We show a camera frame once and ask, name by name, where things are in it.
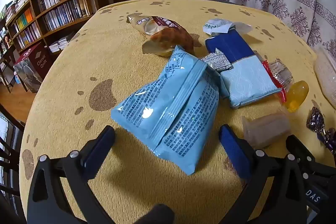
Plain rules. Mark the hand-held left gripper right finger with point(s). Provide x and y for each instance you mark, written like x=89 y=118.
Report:
x=233 y=151

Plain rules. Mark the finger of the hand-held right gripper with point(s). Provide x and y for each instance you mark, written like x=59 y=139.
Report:
x=302 y=153

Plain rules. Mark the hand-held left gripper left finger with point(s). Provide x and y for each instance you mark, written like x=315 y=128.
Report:
x=101 y=148

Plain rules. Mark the yellow jelly cup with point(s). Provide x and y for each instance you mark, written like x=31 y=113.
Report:
x=298 y=95

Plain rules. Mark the light blue snack bag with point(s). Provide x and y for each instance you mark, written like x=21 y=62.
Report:
x=170 y=111

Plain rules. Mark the white plastic basket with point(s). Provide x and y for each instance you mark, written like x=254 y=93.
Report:
x=326 y=77

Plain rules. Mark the clear packet with red edges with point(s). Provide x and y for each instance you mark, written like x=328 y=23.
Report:
x=278 y=74

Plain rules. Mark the blue tissue pack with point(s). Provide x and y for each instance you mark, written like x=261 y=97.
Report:
x=241 y=69

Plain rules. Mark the white green patterned snack packet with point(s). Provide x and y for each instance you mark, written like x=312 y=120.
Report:
x=218 y=26

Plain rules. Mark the brown cream pancake snack packet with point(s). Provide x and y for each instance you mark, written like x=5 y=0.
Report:
x=168 y=35

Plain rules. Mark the purple wrapped candy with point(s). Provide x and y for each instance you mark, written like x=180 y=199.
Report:
x=316 y=119
x=328 y=138

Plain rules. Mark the translucent white jelly cup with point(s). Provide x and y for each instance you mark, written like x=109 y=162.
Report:
x=265 y=130

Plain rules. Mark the yellow paw print blanket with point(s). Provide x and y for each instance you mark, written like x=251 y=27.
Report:
x=105 y=69

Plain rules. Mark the dark wooden chair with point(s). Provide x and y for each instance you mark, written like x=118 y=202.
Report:
x=9 y=150

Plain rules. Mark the small grey patterned candy wrapper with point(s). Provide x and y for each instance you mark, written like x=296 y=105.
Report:
x=216 y=61

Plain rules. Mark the red cardboard box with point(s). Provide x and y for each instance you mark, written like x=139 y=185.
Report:
x=34 y=69

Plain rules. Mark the stack of books on floor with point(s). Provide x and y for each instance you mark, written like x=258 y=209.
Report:
x=61 y=43

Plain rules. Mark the wooden bookshelf with books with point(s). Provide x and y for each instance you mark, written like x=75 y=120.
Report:
x=52 y=6

